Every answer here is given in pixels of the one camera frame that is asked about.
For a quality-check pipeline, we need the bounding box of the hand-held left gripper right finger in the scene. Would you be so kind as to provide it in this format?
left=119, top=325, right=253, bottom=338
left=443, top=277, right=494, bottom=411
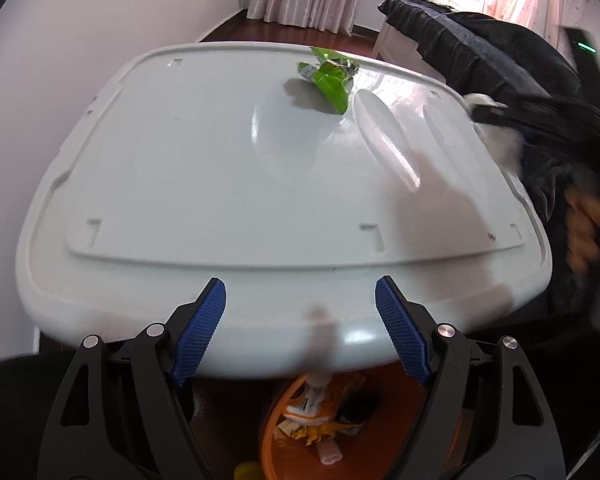
left=374, top=275, right=567, bottom=480

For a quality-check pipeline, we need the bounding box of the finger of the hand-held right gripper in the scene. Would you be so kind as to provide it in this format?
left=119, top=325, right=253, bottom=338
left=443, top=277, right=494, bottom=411
left=472, top=101, right=581, bottom=135

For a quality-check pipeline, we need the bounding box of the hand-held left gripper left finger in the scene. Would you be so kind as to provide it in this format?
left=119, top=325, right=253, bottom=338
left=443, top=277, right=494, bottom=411
left=37, top=276, right=228, bottom=480

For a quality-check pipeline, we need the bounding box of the black balled sock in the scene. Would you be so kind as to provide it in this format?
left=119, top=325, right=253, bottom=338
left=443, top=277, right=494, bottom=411
left=340, top=389, right=382, bottom=424

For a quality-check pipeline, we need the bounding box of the orange snack bag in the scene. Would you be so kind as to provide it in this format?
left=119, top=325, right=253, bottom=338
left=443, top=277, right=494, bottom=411
left=284, top=394, right=342, bottom=427

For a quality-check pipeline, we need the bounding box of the yellow green toy dinosaur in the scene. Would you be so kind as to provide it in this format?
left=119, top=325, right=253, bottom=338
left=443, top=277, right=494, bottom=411
left=304, top=420, right=342, bottom=449

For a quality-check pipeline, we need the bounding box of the white foam tube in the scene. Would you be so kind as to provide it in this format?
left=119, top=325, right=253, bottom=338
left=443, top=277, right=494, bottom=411
left=317, top=442, right=344, bottom=465

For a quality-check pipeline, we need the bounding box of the orange plastic basin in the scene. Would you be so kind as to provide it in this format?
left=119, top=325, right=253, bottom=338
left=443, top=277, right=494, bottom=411
left=257, top=365, right=463, bottom=480

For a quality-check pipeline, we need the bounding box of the person's right hand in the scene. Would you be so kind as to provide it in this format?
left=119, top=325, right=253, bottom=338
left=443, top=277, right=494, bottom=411
left=564, top=185, right=600, bottom=273

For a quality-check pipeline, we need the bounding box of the white plastic storage box lid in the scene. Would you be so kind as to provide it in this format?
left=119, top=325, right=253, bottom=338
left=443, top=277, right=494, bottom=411
left=15, top=42, right=553, bottom=381

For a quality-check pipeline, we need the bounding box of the yellow round object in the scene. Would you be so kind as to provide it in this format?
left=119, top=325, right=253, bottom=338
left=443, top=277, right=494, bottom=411
left=232, top=461, right=264, bottom=480

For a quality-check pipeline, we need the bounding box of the green snack wrapper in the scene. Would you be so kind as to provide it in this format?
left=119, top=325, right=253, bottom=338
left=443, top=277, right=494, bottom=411
left=297, top=46, right=362, bottom=115

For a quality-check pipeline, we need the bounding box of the white bed frame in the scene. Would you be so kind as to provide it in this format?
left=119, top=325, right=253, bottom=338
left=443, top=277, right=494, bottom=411
left=372, top=25, right=426, bottom=63

